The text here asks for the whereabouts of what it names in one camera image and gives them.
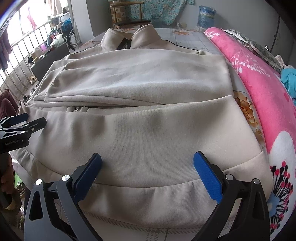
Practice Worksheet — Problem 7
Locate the beige zip jacket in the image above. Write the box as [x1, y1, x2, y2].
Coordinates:
[10, 24, 275, 229]

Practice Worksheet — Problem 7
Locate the grey checked bed sheet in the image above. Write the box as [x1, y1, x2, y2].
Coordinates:
[11, 27, 271, 241]

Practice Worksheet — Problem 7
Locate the bicycle by window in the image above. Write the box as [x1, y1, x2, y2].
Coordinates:
[45, 18, 78, 52]

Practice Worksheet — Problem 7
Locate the wooden chair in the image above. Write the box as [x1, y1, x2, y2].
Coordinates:
[109, 1, 152, 29]

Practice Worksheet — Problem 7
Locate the pink floral blanket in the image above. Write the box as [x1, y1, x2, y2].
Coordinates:
[204, 27, 295, 240]

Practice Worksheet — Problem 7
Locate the turquoise cartoon cloth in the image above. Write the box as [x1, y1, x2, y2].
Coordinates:
[281, 68, 296, 104]

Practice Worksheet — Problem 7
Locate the grey patterned pillow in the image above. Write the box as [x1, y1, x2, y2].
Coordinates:
[224, 29, 285, 73]

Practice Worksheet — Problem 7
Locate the blue water bottle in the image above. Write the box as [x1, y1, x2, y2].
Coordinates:
[197, 6, 216, 29]

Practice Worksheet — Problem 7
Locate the teal floral wall cloth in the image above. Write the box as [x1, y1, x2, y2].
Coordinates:
[124, 0, 195, 26]

